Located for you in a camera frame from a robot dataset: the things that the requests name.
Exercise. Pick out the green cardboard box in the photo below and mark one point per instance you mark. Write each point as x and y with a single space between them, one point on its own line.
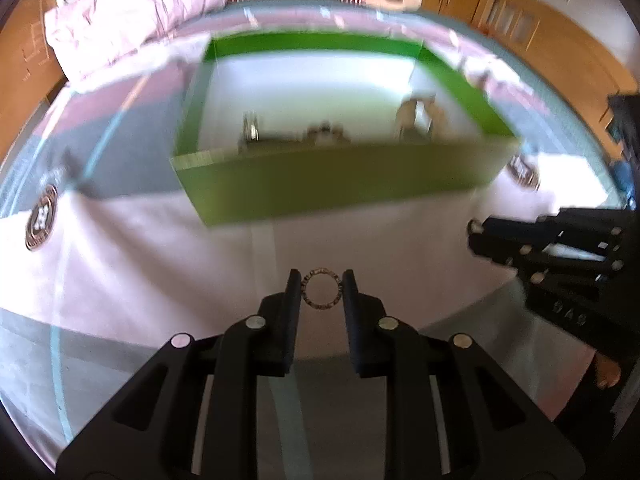
342 91

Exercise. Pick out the wooden wardrobe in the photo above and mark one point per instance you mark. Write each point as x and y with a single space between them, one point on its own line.
575 64

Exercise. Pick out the wooden headboard panel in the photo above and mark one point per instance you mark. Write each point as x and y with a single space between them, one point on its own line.
29 69

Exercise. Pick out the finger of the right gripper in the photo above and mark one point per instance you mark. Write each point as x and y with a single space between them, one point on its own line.
520 256

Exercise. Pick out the black wrist band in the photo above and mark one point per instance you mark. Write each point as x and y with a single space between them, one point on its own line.
255 137

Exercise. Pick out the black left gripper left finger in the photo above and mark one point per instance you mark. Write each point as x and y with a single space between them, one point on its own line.
190 412

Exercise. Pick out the patterned bed sheet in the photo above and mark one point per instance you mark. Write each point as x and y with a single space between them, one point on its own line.
103 257

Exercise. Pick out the person's hand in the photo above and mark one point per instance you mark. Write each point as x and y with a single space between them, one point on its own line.
608 372

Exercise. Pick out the white wrist watch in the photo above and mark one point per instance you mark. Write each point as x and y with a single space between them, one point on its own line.
421 119

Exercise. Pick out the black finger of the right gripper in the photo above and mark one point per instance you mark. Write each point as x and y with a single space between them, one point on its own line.
497 232

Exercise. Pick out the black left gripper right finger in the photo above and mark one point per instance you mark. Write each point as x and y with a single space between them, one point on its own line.
451 411

